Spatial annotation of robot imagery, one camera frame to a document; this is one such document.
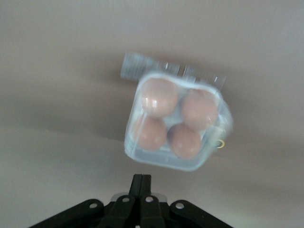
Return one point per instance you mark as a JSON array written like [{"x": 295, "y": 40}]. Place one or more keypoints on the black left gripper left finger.
[{"x": 123, "y": 211}]

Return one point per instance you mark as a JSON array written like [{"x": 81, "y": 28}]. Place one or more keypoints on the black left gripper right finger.
[{"x": 156, "y": 211}]

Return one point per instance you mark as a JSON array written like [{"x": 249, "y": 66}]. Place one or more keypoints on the brown egg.
[
  {"x": 199, "y": 109},
  {"x": 160, "y": 97},
  {"x": 184, "y": 141},
  {"x": 150, "y": 134}
]

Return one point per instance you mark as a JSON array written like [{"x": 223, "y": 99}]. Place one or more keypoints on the clear plastic egg box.
[{"x": 166, "y": 162}]

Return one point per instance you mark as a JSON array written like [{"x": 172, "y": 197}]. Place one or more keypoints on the large table cover sheet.
[{"x": 47, "y": 71}]

